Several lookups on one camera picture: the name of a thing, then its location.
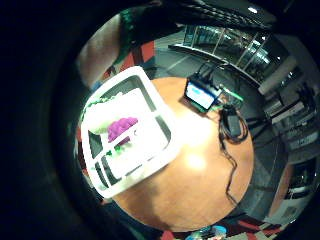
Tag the the person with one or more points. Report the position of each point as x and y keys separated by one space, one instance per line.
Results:
x=150 y=23

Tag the small black monitor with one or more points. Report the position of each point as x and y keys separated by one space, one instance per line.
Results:
x=200 y=95

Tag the ceiling lamp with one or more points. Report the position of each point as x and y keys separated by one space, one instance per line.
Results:
x=252 y=10

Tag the purple grape toy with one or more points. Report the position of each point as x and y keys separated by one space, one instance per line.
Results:
x=120 y=126

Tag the white green vegetable toy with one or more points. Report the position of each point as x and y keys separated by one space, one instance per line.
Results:
x=100 y=115

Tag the glass partition wall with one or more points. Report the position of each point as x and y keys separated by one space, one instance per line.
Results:
x=233 y=43

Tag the white plastic basket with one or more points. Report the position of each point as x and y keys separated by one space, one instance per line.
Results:
x=156 y=110

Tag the black power adapter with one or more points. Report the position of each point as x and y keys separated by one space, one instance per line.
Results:
x=232 y=122

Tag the green circuit board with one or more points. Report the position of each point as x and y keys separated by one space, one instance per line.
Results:
x=233 y=96

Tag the small green toy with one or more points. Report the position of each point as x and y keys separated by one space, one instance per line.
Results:
x=116 y=149

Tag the white pillar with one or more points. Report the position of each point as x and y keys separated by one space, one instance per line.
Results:
x=278 y=75

